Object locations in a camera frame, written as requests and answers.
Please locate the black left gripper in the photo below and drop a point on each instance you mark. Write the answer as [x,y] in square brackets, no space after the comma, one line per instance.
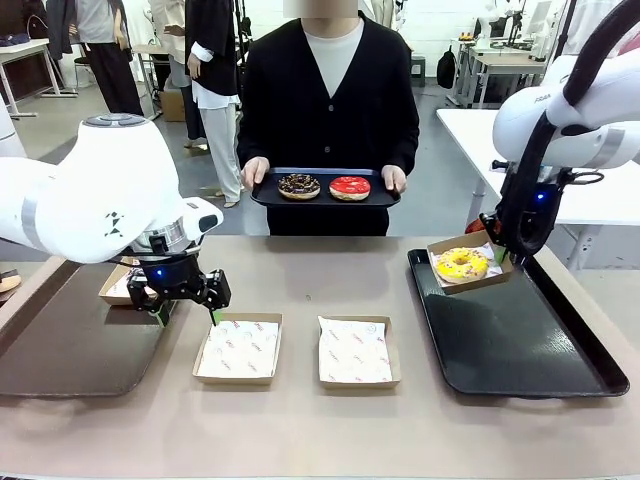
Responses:
[172,277]

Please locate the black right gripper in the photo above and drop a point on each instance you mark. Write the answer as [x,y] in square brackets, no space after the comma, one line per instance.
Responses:
[539,200]

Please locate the brown cardboard box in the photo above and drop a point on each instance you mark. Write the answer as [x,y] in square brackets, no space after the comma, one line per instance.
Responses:
[235,380]
[107,295]
[357,385]
[495,285]

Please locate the yellow glazed donut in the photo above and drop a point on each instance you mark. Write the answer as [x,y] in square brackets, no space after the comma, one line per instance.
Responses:
[450,270]

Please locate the chocolate sprinkled donut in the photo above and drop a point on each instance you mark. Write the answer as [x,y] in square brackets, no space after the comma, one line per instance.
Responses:
[290,187]

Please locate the small black serving tray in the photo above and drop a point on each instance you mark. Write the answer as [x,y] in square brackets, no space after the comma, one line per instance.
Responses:
[322,202]

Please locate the red glazed donut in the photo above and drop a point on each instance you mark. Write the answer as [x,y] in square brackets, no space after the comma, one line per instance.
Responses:
[342,189]

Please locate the person's left forearm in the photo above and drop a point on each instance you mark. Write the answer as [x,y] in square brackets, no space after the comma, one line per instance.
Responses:
[402,140]

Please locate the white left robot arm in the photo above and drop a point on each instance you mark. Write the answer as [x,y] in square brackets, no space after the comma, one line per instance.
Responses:
[100,190]

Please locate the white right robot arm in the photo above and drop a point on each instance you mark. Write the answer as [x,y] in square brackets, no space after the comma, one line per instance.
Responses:
[575,135]

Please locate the person's right forearm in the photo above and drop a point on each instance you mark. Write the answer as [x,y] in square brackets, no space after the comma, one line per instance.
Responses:
[252,135]

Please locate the large black tray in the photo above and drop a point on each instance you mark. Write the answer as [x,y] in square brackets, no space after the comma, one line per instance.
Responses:
[515,340]

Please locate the large brown tray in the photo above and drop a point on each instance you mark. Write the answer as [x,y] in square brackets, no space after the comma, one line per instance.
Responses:
[75,350]

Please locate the person's left hand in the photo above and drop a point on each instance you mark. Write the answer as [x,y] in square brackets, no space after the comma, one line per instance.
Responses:
[395,177]

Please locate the person's right hand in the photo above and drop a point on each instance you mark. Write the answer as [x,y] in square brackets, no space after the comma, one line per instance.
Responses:
[255,170]

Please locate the white printed paper liner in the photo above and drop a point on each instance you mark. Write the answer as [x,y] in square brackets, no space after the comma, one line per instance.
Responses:
[487,247]
[120,285]
[355,350]
[239,347]

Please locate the orange bag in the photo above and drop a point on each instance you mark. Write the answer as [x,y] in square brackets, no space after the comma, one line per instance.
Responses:
[474,227]

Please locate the white side table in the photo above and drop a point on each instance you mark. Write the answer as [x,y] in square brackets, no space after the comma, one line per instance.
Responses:
[465,135]

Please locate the beige background table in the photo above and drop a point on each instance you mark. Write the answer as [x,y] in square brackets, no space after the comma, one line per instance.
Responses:
[505,62]

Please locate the black backpack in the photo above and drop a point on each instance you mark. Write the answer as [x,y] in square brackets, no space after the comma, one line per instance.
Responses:
[446,67]

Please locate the cardboard box on floor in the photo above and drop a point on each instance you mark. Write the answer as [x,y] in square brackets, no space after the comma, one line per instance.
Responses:
[172,105]

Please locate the grey plastic stool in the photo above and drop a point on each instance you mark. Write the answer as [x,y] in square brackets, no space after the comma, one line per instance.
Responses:
[419,67]

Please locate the person in black cardigan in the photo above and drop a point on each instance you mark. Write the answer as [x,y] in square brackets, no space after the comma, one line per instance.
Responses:
[285,110]

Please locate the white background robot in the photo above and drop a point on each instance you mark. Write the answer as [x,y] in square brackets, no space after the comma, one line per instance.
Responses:
[492,27]

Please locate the black stand pole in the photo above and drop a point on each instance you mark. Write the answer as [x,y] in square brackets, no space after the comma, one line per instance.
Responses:
[565,25]

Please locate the hanging pink garment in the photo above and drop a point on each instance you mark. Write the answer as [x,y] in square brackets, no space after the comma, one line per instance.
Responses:
[630,47]

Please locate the white cylindrical air purifier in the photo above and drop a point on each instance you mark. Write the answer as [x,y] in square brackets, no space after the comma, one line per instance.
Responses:
[7,135]

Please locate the hanging white shirt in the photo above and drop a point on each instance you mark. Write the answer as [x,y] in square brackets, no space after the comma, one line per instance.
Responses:
[585,25]

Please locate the mannequin grey shirt black pants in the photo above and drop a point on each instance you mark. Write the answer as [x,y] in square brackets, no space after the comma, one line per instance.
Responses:
[110,65]

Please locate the mannequin black top white pants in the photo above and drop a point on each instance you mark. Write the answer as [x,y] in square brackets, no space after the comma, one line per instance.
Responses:
[215,50]

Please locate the mannequin in beige clothes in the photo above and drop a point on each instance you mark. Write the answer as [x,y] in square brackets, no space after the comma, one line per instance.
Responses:
[172,15]

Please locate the white background desk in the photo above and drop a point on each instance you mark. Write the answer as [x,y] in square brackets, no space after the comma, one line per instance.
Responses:
[25,50]

